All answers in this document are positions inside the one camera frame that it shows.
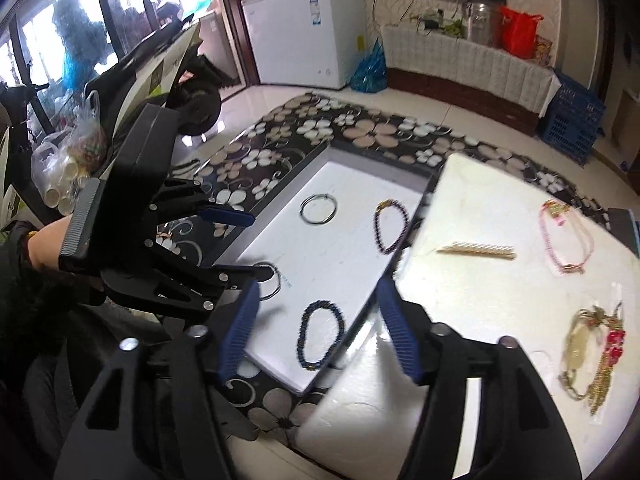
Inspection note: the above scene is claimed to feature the bag of paper cups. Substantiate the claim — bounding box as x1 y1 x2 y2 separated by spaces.
32 90 107 217

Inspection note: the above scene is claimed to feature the person's left hand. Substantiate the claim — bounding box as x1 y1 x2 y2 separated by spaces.
26 217 72 271

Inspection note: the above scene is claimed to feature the jade pendant green cord necklace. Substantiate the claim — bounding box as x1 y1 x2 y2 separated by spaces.
556 303 609 401

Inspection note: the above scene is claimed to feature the steel pot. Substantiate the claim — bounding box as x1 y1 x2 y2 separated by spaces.
462 0 502 48

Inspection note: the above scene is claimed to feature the pink cord necklace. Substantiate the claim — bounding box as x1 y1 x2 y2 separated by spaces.
538 199 597 276

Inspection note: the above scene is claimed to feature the lace covered tv cabinet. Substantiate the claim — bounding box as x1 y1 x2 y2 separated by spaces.
382 25 562 136

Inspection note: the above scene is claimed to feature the blue plastic bag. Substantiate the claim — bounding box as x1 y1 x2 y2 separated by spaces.
349 39 387 94

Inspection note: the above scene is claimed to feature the red bag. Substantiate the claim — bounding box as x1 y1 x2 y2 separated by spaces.
500 6 544 60

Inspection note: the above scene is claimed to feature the gold pearl hair clip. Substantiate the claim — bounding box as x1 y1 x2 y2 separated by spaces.
436 243 516 260

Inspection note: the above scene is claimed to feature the red bead gold tassel necklace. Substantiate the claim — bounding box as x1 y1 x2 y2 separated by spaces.
584 301 628 417

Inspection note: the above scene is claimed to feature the floral black table cover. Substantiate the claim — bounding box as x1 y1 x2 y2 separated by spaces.
156 93 612 448

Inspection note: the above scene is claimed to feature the white chest freezer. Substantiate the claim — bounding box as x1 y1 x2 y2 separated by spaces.
242 0 367 90

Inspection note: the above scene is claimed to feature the purple bead bracelet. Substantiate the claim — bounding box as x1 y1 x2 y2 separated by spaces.
373 198 411 256

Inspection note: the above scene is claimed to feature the silver bangle lower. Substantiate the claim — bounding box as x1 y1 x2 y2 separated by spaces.
255 261 282 301

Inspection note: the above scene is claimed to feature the white jewelry tray box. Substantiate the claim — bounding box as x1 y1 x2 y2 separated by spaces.
205 142 430 393

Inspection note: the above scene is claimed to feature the blue plastic crate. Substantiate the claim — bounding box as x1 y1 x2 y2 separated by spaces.
538 70 606 166

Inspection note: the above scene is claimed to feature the black sleeve left forearm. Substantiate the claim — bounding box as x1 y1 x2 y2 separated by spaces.
1 221 54 479

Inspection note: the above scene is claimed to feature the black white scooter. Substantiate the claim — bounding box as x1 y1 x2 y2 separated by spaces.
1 18 228 226

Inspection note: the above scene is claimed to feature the dark blue bead bracelet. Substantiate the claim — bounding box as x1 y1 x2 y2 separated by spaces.
296 299 346 373

